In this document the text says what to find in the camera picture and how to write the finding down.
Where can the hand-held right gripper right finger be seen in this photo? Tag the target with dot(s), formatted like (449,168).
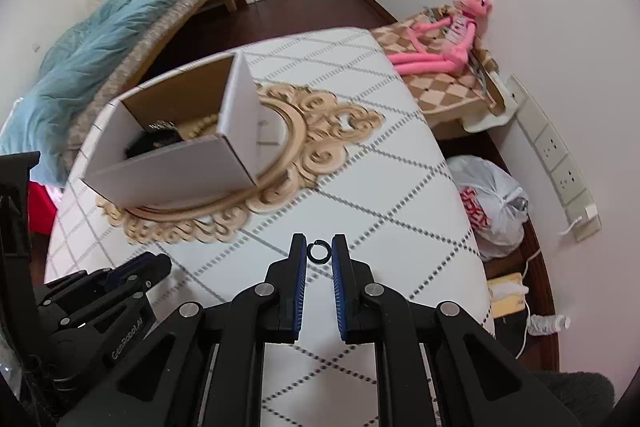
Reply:
(338,279)

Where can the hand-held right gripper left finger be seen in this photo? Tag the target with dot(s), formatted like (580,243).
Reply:
(300,279)

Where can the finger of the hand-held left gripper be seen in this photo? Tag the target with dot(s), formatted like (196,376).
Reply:
(110,307)
(135,266)

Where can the white cardboard box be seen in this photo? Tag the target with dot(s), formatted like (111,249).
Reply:
(170,177)

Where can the black watch band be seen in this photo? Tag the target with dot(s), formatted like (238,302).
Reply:
(150,142)

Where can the red cloth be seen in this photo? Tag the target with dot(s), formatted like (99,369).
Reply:
(42,207)

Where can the white diamond patterned tablecloth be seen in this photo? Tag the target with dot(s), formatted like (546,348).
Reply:
(375,167)

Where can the yellow wooden box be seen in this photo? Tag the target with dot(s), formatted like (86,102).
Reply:
(505,302)

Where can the white plastic bag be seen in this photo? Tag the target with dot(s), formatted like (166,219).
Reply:
(490,187)

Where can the light blue blanket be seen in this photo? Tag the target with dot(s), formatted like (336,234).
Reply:
(90,67)

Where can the pink plush toy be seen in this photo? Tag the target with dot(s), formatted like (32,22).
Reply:
(425,62)

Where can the bed with checkered mattress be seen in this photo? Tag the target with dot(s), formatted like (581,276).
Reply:
(165,17)

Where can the white power strip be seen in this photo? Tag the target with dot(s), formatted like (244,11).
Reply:
(555,152)

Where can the white charger plug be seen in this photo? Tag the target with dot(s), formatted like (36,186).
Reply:
(586,213)

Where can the black frame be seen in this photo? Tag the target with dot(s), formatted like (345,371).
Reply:
(17,207)

